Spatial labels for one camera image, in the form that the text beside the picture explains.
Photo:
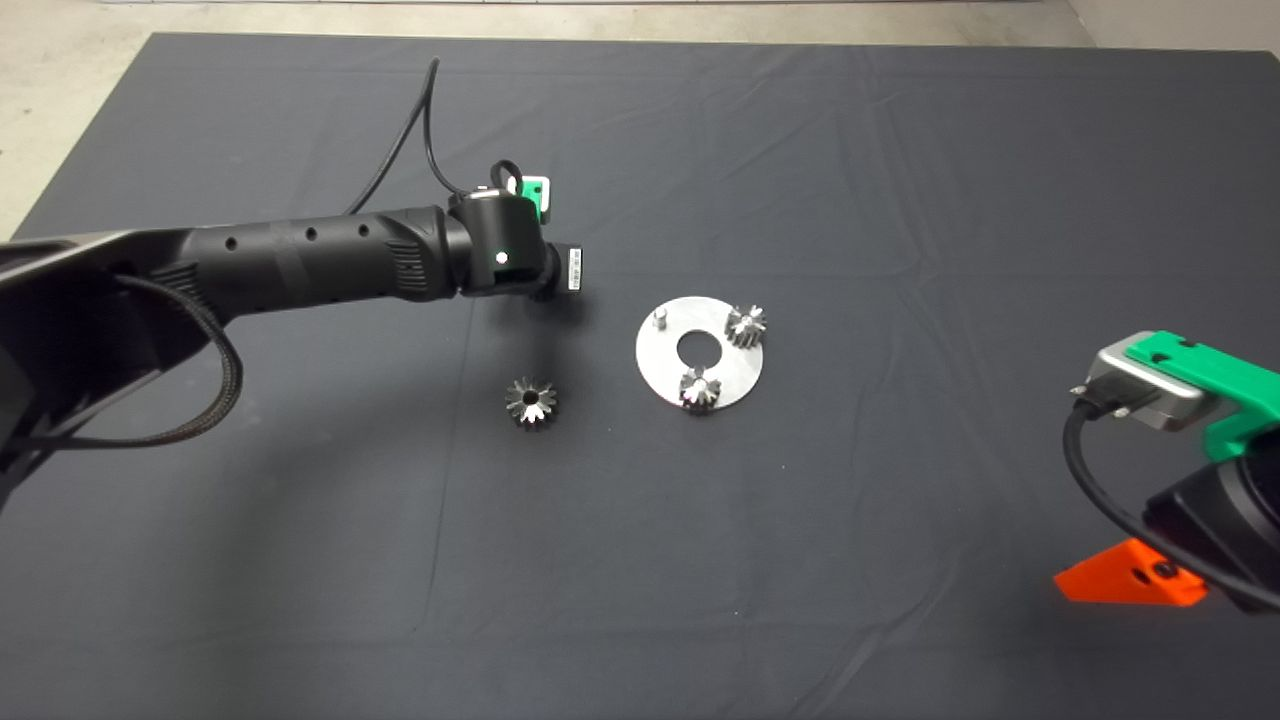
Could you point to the left green camera mount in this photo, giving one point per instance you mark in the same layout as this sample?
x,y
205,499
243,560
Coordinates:
x,y
547,207

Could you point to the large steel gear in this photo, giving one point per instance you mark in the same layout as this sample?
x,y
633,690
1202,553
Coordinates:
x,y
545,405

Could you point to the left silver camera box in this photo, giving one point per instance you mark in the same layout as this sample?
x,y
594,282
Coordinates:
x,y
530,188

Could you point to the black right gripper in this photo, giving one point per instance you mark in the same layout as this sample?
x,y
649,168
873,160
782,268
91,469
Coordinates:
x,y
1240,520

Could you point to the round metal plate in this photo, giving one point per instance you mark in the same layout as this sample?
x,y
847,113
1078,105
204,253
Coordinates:
x,y
735,375

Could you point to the right silver camera box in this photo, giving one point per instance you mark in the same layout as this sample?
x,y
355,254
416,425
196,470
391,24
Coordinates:
x,y
1150,395

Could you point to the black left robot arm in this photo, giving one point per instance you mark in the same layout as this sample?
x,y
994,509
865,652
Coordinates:
x,y
300,260

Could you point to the small steel gear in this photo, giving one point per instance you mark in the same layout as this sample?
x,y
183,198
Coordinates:
x,y
700,392
745,327

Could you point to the right green camera mount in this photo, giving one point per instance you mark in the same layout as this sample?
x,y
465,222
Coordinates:
x,y
1220,375

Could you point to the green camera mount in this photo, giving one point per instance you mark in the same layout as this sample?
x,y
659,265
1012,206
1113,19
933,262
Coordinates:
x,y
1220,375
547,207

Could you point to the silver camera box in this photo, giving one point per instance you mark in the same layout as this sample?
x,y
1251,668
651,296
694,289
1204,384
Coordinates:
x,y
1150,395
530,188

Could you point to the dark grey table cloth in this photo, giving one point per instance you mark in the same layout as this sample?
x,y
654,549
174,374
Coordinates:
x,y
640,600

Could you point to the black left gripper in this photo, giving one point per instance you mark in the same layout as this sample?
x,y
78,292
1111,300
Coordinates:
x,y
565,270

